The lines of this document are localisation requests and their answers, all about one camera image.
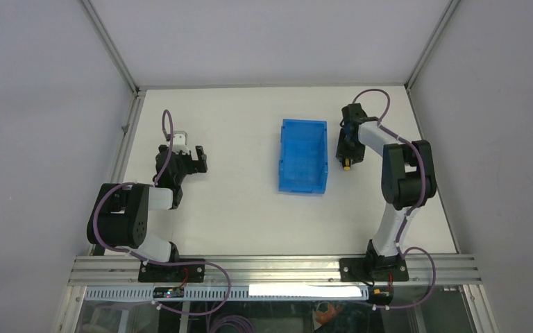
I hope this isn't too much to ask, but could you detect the black yellow screwdriver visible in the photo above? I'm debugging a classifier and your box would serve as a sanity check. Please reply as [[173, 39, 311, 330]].
[[343, 158, 352, 171]]

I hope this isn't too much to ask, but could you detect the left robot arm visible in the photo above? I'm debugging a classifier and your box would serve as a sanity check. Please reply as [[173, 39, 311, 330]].
[[86, 145, 208, 264]]

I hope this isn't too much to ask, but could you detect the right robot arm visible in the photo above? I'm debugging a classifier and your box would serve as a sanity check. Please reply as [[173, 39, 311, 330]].
[[336, 103, 437, 275]]

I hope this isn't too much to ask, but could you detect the blue plastic bin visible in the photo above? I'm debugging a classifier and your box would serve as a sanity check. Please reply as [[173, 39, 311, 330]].
[[278, 119, 328, 195]]

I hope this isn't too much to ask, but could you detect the orange object under table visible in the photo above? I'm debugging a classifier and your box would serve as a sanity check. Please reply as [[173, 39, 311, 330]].
[[314, 302, 343, 325]]

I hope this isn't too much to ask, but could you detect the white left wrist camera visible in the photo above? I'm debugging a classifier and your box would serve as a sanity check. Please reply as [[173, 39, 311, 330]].
[[171, 131, 190, 155]]

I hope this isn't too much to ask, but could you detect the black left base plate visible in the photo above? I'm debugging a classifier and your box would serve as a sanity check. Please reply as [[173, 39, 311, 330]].
[[137, 258, 206, 284]]

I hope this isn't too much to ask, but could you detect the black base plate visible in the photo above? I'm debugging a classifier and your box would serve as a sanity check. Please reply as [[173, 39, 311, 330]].
[[339, 257, 409, 284], [137, 258, 206, 284]]

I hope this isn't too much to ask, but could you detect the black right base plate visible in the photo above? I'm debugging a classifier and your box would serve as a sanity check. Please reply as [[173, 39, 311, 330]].
[[339, 257, 409, 284]]

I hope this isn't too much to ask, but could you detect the aluminium mounting rail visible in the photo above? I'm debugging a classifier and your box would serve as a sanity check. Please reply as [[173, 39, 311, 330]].
[[68, 254, 482, 287]]

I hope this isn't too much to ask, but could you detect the white slotted cable duct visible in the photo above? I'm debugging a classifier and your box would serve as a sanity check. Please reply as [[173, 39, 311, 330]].
[[85, 284, 369, 302]]

